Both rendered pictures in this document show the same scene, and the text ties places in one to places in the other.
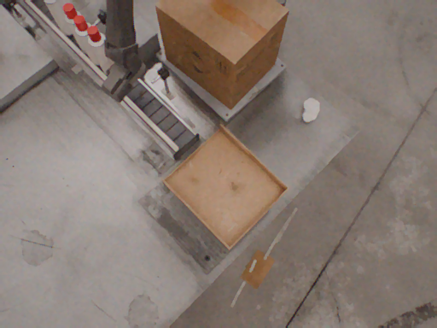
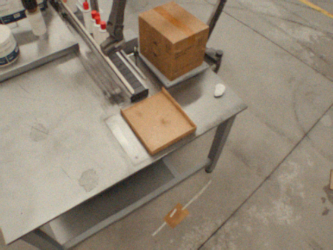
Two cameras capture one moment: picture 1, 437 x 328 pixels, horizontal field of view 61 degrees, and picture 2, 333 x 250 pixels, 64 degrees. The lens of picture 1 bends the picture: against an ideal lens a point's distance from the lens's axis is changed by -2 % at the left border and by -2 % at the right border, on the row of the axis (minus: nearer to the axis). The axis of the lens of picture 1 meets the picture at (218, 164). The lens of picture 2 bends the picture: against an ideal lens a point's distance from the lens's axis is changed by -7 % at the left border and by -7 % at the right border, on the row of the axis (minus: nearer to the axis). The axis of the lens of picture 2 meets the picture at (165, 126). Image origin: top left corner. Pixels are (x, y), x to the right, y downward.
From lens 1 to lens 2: 0.53 m
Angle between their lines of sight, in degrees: 16
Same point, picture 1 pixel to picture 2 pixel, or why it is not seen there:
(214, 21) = (167, 25)
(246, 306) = (163, 238)
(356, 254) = (247, 218)
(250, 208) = (170, 135)
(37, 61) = (69, 43)
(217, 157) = (156, 105)
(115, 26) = (114, 12)
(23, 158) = (46, 87)
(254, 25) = (188, 29)
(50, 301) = (37, 162)
